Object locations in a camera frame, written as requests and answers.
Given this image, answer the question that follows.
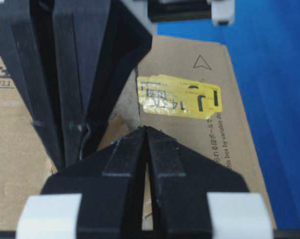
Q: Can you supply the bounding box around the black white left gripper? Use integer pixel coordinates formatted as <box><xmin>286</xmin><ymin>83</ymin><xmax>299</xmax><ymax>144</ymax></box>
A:
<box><xmin>125</xmin><ymin>0</ymin><xmax>236</xmax><ymax>25</ymax></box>

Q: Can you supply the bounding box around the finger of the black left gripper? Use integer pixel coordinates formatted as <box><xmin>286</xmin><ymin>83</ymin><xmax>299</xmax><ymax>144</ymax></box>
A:
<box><xmin>52</xmin><ymin>0</ymin><xmax>152</xmax><ymax>162</ymax></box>
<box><xmin>0</xmin><ymin>0</ymin><xmax>65</xmax><ymax>168</ymax></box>

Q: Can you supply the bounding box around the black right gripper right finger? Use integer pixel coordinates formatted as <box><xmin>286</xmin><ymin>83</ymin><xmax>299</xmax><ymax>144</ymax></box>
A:
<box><xmin>146</xmin><ymin>125</ymin><xmax>275</xmax><ymax>239</ymax></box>

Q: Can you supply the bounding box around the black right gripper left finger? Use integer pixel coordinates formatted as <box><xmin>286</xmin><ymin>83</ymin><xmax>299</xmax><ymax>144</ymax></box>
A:
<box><xmin>15</xmin><ymin>125</ymin><xmax>149</xmax><ymax>239</ymax></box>

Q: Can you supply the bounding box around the brown cardboard box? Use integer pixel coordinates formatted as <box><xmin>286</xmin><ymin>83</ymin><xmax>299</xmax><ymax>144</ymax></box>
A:
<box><xmin>0</xmin><ymin>36</ymin><xmax>272</xmax><ymax>231</ymax></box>

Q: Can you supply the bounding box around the blue table cloth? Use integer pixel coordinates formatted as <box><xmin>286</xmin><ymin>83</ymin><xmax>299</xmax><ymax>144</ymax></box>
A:
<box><xmin>158</xmin><ymin>0</ymin><xmax>300</xmax><ymax>229</ymax></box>

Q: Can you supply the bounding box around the yellow sticker label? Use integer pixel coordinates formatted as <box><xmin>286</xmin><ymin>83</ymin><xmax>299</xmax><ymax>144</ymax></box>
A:
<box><xmin>137</xmin><ymin>74</ymin><xmax>223</xmax><ymax>120</ymax></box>

